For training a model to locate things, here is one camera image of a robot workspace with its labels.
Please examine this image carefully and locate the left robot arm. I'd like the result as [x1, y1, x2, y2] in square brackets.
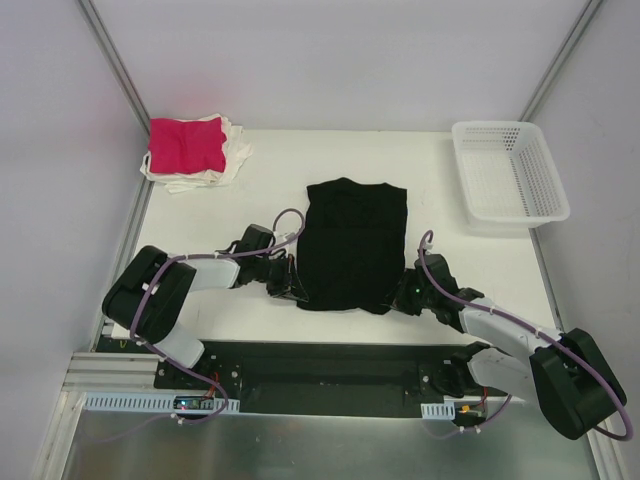
[102, 224, 309, 389]

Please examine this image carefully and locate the white t-shirt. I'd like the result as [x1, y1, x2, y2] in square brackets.
[140, 114, 253, 194]

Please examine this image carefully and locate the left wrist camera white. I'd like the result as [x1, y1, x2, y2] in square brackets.
[273, 231, 298, 244]

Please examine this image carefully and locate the white plastic basket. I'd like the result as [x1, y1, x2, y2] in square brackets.
[451, 121, 570, 230]

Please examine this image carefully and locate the black daisy print t-shirt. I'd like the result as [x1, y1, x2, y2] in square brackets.
[296, 178, 408, 315]

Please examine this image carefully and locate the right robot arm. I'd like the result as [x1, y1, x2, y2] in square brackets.
[386, 251, 633, 441]

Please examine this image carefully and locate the right white cable duct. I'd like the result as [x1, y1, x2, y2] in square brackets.
[420, 401, 456, 421]

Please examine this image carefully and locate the left white cable duct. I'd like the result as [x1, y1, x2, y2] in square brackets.
[84, 392, 240, 415]

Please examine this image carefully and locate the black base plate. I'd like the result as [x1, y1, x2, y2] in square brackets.
[153, 341, 463, 418]

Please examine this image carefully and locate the pink t-shirt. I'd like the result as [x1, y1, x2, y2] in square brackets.
[148, 117, 227, 175]

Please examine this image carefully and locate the white cable duct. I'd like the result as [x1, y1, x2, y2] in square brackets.
[84, 392, 240, 415]
[420, 401, 456, 421]

